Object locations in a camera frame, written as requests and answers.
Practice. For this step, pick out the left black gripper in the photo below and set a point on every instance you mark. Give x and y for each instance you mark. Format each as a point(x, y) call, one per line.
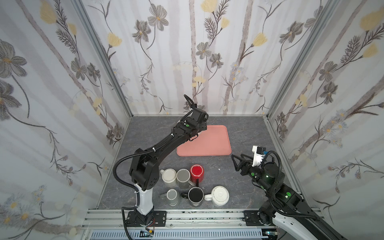
point(203, 124)

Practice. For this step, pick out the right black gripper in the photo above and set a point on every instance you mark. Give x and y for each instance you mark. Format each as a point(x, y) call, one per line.
point(243, 165)

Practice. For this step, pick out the red mug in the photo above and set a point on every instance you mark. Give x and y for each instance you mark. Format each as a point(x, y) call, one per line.
point(197, 173)

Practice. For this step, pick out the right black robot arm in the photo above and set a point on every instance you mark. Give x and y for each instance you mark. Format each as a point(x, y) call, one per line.
point(285, 208)

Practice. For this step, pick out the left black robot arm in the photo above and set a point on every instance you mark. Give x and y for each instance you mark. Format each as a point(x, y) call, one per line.
point(144, 169)

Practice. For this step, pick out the white ribbed upside-down mug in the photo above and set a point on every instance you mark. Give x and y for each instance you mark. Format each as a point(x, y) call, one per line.
point(219, 196)

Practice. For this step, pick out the black interior steel mug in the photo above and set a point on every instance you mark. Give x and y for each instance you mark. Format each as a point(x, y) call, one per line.
point(195, 196)

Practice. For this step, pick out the grey upright mug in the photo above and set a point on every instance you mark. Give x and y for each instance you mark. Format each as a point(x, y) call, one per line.
point(184, 179)

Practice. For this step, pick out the cream upside-down mug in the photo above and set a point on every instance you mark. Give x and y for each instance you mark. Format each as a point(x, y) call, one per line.
point(169, 177)

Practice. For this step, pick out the small grey mug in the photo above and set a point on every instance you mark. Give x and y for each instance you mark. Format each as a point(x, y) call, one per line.
point(172, 197)

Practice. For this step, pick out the pink rectangular tray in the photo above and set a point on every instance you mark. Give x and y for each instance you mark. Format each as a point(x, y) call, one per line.
point(214, 141)

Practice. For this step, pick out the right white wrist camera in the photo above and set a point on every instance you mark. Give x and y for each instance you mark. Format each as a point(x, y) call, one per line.
point(259, 153)

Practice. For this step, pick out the white perforated cable duct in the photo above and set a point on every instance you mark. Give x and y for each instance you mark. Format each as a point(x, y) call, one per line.
point(181, 234)

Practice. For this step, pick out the aluminium mounting rail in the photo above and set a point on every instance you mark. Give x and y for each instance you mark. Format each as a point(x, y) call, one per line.
point(195, 219)

